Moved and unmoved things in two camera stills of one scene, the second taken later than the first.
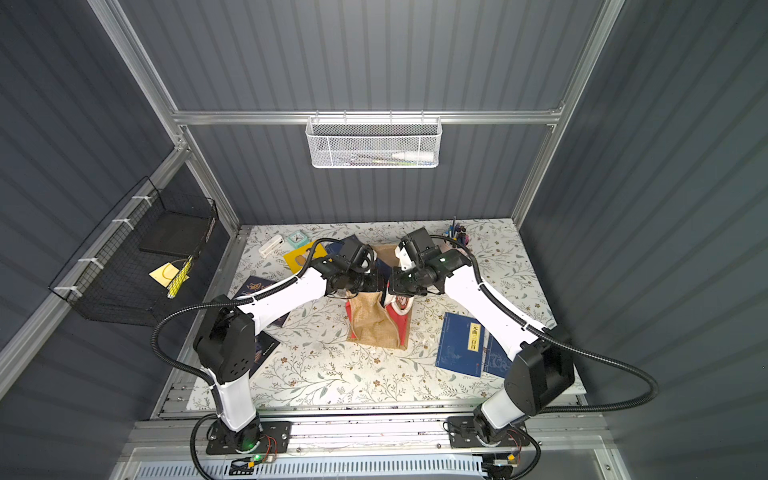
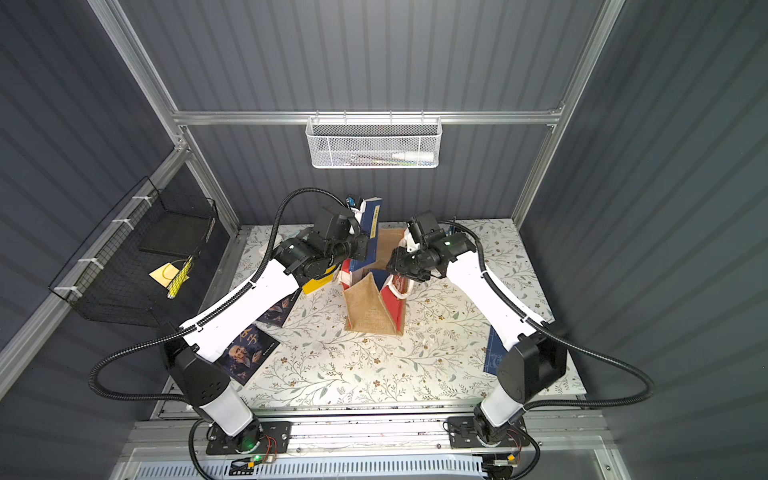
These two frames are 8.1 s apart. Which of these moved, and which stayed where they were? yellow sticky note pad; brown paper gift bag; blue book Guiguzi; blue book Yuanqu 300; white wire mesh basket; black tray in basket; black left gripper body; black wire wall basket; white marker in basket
Moved: blue book Yuanqu 300; brown paper gift bag; black left gripper body
Stayed: white wire mesh basket; white marker in basket; black wire wall basket; blue book Guiguzi; yellow sticky note pad; black tray in basket
